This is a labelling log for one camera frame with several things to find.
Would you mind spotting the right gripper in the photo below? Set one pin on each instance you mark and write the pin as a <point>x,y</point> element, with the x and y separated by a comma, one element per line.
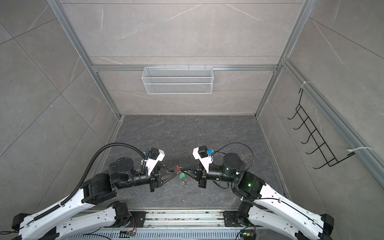
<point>201,176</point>

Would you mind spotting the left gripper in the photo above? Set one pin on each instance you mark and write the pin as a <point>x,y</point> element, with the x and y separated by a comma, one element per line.
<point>155,179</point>

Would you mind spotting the metal keyring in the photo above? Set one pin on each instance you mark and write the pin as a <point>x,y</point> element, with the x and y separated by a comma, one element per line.
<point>184,181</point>

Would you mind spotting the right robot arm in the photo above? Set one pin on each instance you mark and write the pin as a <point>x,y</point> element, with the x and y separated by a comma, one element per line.
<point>261,205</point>

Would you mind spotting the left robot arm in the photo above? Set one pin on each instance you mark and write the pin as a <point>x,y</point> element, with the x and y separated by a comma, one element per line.
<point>64,219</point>

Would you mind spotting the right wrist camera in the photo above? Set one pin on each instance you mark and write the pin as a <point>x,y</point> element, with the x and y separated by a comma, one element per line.
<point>204,155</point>

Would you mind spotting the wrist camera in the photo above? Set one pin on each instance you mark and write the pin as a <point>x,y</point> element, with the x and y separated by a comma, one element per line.
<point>152,157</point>
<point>204,155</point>

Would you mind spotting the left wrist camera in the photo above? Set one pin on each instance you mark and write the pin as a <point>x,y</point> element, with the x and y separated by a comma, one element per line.
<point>152,157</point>

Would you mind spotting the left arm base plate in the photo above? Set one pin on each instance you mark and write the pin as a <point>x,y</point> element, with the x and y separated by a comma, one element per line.
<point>137,218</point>

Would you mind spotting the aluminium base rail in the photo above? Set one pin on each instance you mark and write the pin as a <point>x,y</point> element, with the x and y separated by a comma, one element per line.
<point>183,219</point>

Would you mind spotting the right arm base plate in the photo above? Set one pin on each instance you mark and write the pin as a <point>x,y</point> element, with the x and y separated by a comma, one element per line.
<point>231,219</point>

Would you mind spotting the slotted cable duct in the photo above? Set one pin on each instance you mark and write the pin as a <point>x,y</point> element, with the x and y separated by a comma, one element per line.
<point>205,234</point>

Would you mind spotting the white wire mesh basket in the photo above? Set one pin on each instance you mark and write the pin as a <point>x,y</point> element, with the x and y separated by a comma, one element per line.
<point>178,80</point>

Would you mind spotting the black wire hook rack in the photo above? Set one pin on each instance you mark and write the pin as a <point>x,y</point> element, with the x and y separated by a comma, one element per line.
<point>315,136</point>

